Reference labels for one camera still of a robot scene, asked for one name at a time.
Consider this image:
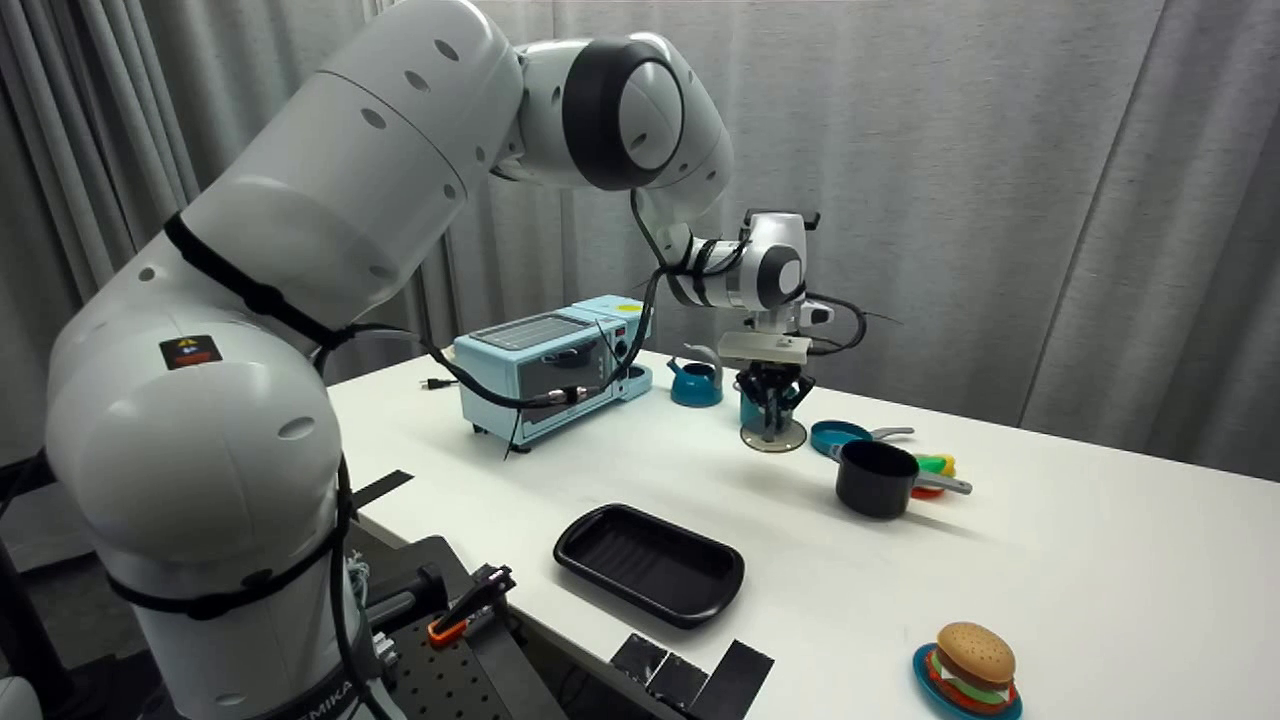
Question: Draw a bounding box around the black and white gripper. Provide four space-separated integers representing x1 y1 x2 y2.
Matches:
717 298 831 424

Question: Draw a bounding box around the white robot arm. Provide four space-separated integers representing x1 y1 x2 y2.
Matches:
45 0 816 720

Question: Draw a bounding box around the blue pot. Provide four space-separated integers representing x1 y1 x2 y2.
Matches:
741 396 801 430

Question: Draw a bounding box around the blue toy kettle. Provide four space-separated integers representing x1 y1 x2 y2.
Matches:
667 342 725 409

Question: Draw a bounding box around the black saucepan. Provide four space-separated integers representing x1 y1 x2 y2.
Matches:
837 439 970 520

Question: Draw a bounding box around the green and yellow toy vegetable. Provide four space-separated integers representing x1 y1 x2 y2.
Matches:
912 454 955 501

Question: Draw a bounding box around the black rectangular tray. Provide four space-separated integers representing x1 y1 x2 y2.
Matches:
552 505 742 628

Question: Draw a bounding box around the light blue toy oven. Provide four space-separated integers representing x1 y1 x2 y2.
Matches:
451 294 651 452

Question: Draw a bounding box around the black tape strip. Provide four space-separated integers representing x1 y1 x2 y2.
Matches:
610 635 667 683
692 638 772 720
643 657 704 711

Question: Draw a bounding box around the small blue plate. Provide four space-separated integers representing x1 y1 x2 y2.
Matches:
912 644 1023 720

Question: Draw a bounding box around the grey curtain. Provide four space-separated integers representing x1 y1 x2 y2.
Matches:
0 0 1280 475

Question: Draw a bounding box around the toy hamburger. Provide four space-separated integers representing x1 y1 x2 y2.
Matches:
929 619 1017 711

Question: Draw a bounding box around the blue pan with handle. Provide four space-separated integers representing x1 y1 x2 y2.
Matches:
806 419 909 460

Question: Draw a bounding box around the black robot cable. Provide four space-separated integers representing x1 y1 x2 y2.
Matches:
299 182 670 411

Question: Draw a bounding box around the orange handled clamp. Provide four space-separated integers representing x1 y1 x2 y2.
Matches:
425 565 516 649

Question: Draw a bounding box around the black mounting base plate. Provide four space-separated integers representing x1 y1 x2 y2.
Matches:
353 520 683 720

